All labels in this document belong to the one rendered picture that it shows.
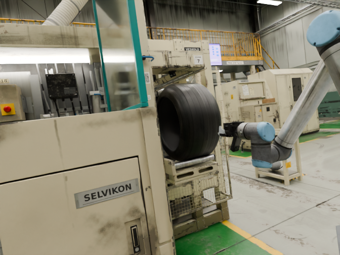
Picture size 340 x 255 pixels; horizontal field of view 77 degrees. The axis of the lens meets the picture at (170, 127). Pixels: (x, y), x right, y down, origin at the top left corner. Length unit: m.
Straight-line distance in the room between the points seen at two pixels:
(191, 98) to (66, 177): 1.02
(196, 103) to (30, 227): 1.09
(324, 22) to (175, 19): 12.23
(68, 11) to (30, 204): 1.48
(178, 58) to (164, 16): 10.94
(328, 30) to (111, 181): 0.83
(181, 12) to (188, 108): 12.16
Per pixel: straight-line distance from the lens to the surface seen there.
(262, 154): 1.09
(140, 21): 1.58
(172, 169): 1.40
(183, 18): 13.30
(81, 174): 0.54
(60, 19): 1.80
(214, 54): 5.66
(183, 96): 1.40
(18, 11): 11.62
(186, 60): 1.94
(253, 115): 5.86
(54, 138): 0.53
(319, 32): 0.95
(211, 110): 1.42
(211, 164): 1.56
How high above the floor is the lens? 1.24
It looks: 3 degrees down
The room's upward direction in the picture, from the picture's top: 7 degrees counter-clockwise
